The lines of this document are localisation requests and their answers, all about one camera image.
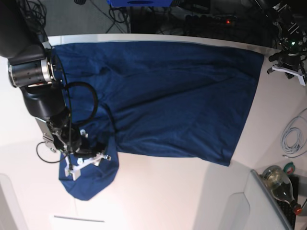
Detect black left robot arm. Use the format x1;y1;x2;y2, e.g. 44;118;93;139
255;0;307;86

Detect dark blue t-shirt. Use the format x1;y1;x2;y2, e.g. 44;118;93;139
55;41;264;201

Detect green tape roll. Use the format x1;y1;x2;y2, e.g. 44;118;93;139
283;162;295;175

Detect black cables on floor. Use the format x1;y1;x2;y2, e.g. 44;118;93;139
105;4;131;34

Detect coiled light grey cable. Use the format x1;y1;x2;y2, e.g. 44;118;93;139
281;114;307;159

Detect blue box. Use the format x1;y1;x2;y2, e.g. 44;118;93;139
107;0;172;7

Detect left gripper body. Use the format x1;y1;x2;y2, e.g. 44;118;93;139
269;51;306;79

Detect clear plastic bottle red cap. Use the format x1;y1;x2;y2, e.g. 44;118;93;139
261;165;303;215

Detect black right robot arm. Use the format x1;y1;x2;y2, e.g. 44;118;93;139
0;0;104;160

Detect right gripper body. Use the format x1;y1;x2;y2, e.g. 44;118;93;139
71;136;106;158

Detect coiled black cable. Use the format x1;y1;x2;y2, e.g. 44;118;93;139
24;0;47;32

